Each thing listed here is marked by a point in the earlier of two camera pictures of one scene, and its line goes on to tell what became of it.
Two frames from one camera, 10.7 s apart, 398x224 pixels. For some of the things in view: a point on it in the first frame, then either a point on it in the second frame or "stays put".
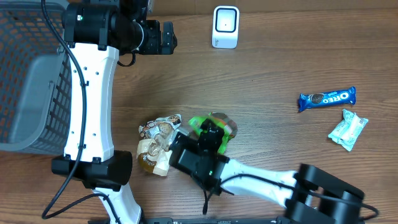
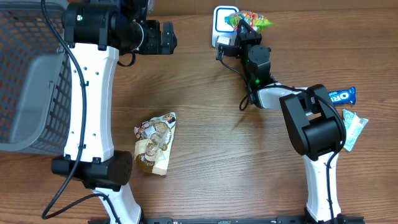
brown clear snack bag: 153,153 stays put
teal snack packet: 346,132 stays put
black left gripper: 154,47 stays put
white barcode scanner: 225,27 stays put
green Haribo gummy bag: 228,126 to 257,20
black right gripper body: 209,142 to 242,38
